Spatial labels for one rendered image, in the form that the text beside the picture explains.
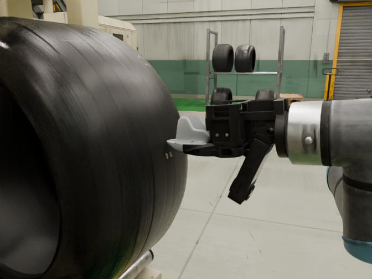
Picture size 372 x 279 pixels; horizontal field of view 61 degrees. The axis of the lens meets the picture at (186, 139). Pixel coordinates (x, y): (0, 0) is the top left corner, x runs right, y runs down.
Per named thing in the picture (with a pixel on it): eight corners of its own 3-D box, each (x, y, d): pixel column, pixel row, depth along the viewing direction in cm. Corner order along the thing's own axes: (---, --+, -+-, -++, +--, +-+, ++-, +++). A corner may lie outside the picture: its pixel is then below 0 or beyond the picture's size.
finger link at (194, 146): (191, 138, 54) (239, 138, 50) (192, 148, 54) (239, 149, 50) (177, 144, 50) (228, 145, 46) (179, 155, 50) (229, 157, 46)
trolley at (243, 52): (275, 140, 555) (283, 25, 508) (202, 135, 599) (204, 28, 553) (278, 133, 613) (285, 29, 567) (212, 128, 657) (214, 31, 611)
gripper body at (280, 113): (220, 101, 54) (292, 96, 48) (223, 149, 56) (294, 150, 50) (200, 106, 47) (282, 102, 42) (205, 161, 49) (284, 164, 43)
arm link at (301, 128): (327, 155, 48) (320, 175, 40) (294, 155, 51) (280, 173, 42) (326, 97, 47) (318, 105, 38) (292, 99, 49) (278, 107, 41)
